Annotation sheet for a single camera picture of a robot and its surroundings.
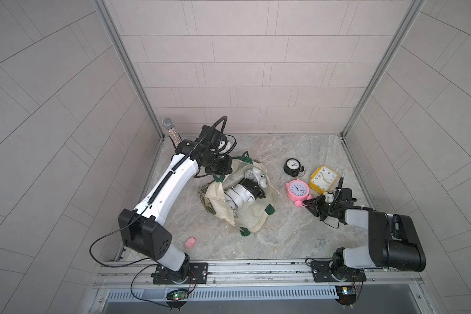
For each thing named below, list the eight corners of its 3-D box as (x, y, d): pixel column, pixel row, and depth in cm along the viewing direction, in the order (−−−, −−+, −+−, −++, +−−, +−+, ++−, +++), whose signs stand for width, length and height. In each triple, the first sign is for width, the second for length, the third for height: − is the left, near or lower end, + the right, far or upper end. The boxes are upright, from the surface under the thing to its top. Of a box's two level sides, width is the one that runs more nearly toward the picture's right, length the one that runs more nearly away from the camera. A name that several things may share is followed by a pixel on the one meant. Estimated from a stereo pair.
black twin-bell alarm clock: (289, 179, 99) (291, 175, 96) (280, 165, 104) (281, 161, 101) (304, 173, 101) (306, 169, 98) (294, 160, 107) (295, 156, 104)
